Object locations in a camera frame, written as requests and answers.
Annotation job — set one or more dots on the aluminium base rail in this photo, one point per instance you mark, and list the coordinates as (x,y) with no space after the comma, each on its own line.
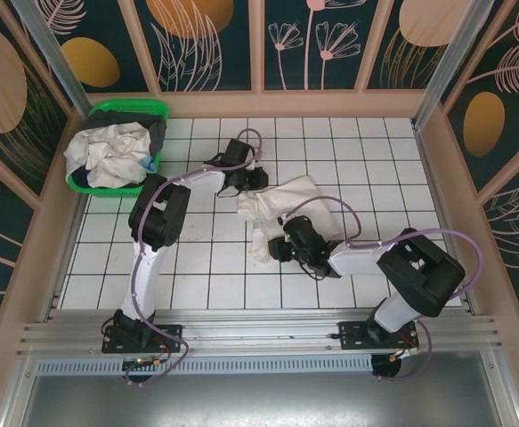
(263,329)

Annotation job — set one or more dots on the dark grey t-shirt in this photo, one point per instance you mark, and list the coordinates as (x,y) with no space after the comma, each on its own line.
(156,133)

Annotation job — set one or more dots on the aluminium corner post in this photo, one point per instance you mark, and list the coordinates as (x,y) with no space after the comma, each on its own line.
(450,58)
(63,71)

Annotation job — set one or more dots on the grey metal sheet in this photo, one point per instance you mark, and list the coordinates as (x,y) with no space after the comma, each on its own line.
(259,402)

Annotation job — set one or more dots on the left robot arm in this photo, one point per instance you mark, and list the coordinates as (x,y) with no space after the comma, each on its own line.
(161,213)

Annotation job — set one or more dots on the white t-shirt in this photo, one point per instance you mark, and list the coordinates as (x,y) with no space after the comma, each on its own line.
(112,155)
(294,195)

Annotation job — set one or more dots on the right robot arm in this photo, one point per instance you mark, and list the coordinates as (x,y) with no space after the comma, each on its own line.
(424,271)

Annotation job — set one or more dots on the green plastic basket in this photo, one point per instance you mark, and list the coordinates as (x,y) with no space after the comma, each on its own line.
(125,106)

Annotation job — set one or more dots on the light blue t-shirt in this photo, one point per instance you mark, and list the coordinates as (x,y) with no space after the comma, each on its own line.
(150,165)

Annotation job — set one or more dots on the crumpled white t-shirt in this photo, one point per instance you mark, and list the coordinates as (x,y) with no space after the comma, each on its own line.
(112,155)

